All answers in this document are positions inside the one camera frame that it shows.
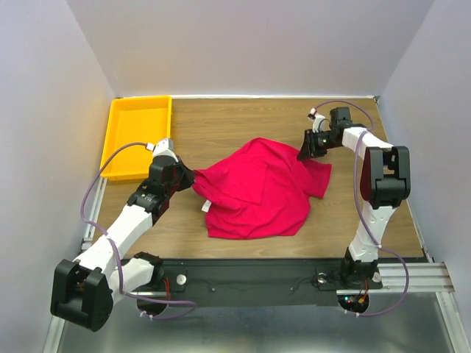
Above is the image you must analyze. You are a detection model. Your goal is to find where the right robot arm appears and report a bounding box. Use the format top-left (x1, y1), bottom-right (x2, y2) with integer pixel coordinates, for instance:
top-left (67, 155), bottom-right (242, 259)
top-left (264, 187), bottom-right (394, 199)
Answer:
top-left (297, 106), bottom-right (411, 287)

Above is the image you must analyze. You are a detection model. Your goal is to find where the red t shirt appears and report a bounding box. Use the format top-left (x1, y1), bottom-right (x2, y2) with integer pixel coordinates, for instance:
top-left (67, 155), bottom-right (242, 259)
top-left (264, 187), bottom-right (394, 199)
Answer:
top-left (192, 138), bottom-right (332, 240)

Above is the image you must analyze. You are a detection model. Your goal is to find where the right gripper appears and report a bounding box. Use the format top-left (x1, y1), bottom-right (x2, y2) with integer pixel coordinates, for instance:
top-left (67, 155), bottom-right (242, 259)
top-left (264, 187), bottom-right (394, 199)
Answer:
top-left (296, 127), bottom-right (340, 159)

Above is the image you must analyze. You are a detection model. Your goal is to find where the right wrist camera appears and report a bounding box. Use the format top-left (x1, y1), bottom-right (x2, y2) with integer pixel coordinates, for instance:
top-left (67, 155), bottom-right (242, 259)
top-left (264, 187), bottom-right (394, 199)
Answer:
top-left (308, 107), bottom-right (328, 132)

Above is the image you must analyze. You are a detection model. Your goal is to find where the aluminium frame rail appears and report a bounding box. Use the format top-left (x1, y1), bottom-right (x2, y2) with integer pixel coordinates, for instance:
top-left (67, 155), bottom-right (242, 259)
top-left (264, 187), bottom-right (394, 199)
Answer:
top-left (378, 263), bottom-right (455, 293)

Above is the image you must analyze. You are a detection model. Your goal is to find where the white knob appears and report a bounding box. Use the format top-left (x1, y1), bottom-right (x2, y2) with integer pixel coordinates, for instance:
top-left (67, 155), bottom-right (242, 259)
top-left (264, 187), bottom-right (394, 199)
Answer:
top-left (176, 274), bottom-right (187, 285)

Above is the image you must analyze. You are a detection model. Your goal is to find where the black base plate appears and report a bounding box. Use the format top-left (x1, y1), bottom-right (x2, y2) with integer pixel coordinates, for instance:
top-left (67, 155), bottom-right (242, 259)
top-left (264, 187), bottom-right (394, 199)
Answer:
top-left (131, 259), bottom-right (382, 307)

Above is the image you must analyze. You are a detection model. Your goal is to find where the yellow plastic tray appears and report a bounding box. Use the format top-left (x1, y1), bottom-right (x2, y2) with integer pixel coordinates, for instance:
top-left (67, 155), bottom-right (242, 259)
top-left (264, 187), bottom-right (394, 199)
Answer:
top-left (100, 96), bottom-right (172, 181)

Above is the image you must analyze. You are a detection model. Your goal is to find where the left aluminium side rail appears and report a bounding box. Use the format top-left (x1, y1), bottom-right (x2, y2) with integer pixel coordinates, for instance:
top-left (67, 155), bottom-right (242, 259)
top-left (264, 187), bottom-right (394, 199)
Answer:
top-left (80, 177), bottom-right (107, 252)

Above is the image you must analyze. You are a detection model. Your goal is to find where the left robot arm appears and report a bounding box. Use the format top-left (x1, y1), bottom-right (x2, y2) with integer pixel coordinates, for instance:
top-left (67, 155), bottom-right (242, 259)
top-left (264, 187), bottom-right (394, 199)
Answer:
top-left (50, 151), bottom-right (194, 332)

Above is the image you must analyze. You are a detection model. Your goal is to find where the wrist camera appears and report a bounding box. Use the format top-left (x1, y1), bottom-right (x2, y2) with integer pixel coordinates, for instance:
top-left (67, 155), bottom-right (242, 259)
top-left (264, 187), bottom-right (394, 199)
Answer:
top-left (308, 107), bottom-right (328, 132)
top-left (146, 138), bottom-right (176, 157)

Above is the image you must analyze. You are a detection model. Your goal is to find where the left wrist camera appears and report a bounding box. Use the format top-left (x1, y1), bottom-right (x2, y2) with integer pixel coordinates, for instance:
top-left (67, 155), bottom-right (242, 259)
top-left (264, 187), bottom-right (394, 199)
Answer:
top-left (146, 138), bottom-right (176, 157)

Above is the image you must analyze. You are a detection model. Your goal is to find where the silver knob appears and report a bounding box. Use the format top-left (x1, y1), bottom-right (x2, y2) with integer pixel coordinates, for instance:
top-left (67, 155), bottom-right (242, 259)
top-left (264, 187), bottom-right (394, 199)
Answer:
top-left (316, 273), bottom-right (327, 285)

